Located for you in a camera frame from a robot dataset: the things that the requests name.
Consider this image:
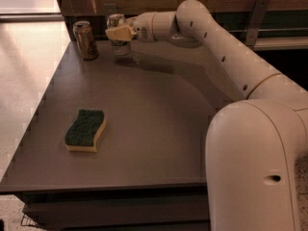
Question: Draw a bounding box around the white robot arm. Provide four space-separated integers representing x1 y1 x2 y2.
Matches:
106 0 308 231

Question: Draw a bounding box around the orange soda can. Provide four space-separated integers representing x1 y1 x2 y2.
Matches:
73 20 99 61

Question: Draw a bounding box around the white green 7up can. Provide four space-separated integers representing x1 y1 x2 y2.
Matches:
107 13 131 57

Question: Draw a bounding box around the wire rack corner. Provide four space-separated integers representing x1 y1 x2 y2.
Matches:
20 215 39 228

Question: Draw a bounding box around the horizontal metal rail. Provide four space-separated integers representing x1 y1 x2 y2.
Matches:
228 27 308 33

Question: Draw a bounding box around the right metal bracket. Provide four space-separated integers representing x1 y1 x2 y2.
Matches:
244 0 270 47

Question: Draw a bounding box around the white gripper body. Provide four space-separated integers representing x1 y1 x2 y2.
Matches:
133 12 176 42

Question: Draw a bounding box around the green yellow sponge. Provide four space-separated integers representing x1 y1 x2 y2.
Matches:
64 109 107 153

